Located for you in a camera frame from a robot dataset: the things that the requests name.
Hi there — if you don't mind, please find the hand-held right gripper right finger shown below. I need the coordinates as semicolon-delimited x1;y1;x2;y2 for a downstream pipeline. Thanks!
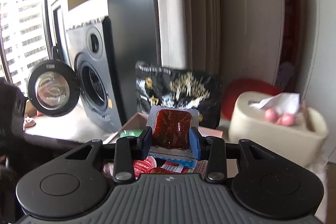
189;126;272;183

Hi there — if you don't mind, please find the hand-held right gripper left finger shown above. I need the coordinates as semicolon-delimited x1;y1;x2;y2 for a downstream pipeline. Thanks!
64;127;153;182

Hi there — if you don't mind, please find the pink cardboard box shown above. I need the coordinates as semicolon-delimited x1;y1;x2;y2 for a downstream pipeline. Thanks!
104;112;239;182

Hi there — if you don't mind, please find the red brown sauce packet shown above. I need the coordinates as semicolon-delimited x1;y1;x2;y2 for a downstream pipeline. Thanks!
146;106;200;165

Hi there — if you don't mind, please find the red packet with white label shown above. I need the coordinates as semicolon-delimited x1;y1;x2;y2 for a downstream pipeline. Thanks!
157;160;200;174

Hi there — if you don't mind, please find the black snack bag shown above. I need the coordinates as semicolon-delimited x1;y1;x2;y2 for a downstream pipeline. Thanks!
135;61;223;128

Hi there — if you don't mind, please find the cream tissue box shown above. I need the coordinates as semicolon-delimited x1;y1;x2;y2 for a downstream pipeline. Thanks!
228;91;328;167

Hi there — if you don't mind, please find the red round stool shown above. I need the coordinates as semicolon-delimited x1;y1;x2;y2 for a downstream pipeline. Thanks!
222;79;282;119

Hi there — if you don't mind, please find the white tissue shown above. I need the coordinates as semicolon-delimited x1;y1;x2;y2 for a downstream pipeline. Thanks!
249;93;301;115

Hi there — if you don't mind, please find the round washing machine door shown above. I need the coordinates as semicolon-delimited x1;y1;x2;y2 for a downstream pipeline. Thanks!
26;60;80;117

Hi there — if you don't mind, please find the dark grey round object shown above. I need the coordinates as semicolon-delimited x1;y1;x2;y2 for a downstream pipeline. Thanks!
274;61;296;92

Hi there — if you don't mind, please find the pink slipper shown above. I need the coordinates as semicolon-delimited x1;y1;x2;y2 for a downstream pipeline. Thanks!
24;116;37;129

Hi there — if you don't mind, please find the grey washing machine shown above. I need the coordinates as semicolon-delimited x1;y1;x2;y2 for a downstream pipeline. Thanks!
66;17;124;134

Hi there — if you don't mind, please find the tall black cabinet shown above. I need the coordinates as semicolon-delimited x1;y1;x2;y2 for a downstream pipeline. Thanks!
105;0;162;130

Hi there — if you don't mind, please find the white textured tablecloth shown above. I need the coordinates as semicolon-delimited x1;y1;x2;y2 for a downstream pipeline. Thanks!
306;160;332;224

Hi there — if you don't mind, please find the beige curtain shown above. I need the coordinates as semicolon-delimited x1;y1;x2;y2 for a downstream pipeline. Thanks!
155;0;221;73

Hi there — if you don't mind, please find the white wall cabinet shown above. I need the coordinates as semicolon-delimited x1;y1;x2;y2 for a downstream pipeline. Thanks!
299;0;336;114

